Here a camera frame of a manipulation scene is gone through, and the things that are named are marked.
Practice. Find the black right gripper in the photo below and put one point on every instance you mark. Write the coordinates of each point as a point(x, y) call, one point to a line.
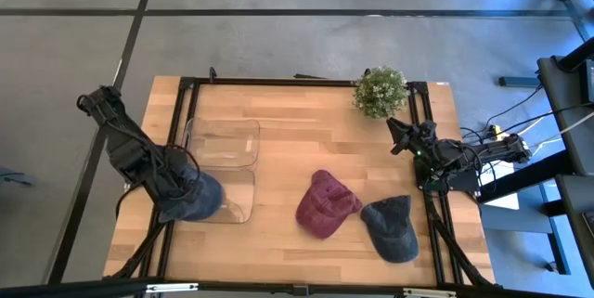
point(424, 138)

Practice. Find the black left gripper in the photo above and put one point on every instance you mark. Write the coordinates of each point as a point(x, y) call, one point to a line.
point(178, 168)

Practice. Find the navy blue baseball cap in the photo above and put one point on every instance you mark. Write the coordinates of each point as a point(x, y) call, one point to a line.
point(204, 198)

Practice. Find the maroon baseball cap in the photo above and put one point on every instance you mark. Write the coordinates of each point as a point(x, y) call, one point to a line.
point(327, 203)

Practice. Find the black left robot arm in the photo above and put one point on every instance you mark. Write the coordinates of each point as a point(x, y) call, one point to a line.
point(125, 147)

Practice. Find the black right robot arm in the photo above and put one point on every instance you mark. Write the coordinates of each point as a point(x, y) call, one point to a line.
point(482, 149)

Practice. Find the green potted plant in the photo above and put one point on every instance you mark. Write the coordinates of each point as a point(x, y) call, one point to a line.
point(380, 92)

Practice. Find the clear plastic bin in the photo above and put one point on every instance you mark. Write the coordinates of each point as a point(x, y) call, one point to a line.
point(223, 142)
point(239, 193)

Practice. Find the dark grey baseball cap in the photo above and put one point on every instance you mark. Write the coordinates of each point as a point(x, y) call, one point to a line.
point(392, 228)

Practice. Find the yellow power strip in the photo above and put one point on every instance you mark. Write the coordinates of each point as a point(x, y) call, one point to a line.
point(494, 129)

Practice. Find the black clamp hook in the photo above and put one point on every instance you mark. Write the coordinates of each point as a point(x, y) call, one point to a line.
point(212, 74)

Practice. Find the blue floor bar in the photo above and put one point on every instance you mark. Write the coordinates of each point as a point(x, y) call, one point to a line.
point(519, 81)

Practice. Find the black overhead rig beam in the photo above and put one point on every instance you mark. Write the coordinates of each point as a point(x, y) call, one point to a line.
point(93, 288)

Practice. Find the dark grey side desk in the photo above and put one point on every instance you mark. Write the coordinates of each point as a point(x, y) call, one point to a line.
point(564, 112)

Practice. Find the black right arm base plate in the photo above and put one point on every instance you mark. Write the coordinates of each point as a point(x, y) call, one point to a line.
point(457, 181)

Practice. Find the black aluminium table frame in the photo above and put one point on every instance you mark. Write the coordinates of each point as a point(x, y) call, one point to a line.
point(278, 81)

